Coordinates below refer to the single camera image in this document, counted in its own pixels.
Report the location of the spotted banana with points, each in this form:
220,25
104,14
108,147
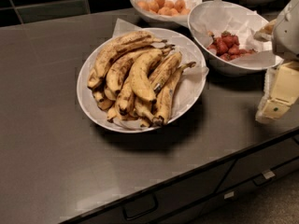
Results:
120,69
121,45

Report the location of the lower left bananas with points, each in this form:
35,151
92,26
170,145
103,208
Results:
121,109

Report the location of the drawer handle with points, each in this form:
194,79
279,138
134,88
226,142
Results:
140,207
264,178

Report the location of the right long banana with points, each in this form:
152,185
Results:
163,107

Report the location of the central yellow banana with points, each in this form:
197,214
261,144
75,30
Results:
138,75

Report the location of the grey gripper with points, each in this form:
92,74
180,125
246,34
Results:
287,32

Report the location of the white banana bowl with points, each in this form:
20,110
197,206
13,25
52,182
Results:
85,97

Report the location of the red strawberries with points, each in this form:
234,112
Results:
227,47

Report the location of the white apricot bowl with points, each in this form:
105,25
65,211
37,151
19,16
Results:
152,17

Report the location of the banana with sticker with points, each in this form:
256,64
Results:
164,70

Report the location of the orange apricots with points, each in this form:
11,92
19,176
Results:
164,7

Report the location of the left drawer handle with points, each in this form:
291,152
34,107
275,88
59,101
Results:
140,207

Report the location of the white strawberry bowl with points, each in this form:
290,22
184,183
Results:
243,67

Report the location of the paper liner in strawberry bowl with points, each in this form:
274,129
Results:
224,17

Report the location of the right drawer handle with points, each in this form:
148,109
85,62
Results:
264,178

